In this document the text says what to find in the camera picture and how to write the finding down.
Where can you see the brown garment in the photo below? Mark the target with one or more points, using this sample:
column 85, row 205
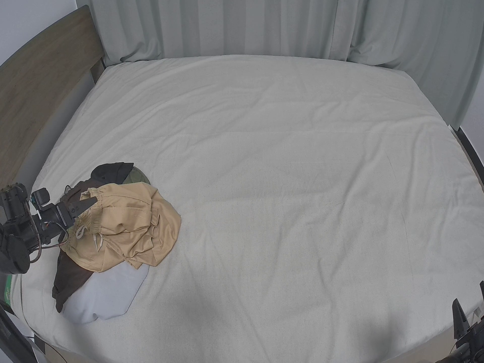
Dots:
column 70, row 278

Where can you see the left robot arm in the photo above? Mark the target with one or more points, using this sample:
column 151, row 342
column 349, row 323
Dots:
column 17, row 217

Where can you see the green garment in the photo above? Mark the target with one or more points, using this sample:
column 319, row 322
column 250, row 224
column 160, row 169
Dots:
column 138, row 176

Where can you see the black garment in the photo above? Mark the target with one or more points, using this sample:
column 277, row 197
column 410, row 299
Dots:
column 111, row 172

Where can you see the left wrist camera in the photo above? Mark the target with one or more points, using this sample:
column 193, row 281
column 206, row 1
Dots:
column 41, row 197

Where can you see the white garment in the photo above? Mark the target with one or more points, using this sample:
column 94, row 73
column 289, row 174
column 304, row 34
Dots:
column 109, row 293

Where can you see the beige shorts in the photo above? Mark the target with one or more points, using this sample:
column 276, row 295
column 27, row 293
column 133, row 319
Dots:
column 128, row 217

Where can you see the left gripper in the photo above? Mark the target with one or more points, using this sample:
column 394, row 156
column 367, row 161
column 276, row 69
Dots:
column 62, row 217

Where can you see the pale green curtain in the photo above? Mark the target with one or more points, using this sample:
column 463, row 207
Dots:
column 416, row 21
column 208, row 13

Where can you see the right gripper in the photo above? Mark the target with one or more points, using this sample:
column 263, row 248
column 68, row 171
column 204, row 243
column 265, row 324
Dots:
column 474, row 335

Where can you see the bed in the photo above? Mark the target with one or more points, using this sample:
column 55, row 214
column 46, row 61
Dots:
column 283, row 202

